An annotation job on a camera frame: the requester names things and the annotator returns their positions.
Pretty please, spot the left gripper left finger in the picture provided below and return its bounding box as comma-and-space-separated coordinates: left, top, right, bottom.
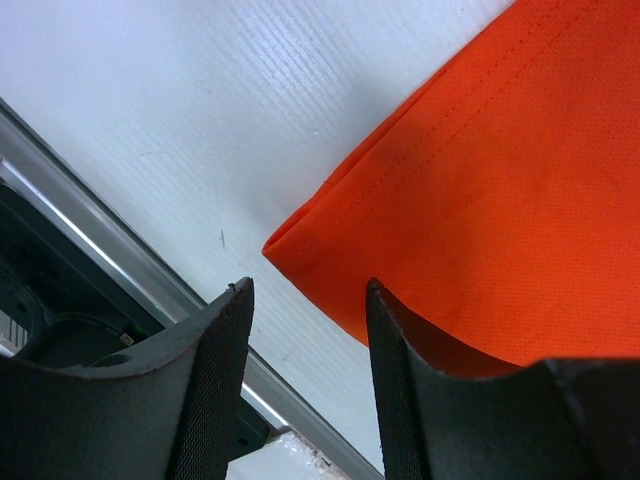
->
1, 277, 254, 479

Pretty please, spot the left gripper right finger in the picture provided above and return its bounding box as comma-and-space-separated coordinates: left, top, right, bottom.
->
366, 280, 639, 479

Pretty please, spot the orange t shirt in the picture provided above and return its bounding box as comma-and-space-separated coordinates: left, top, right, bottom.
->
263, 1, 639, 365

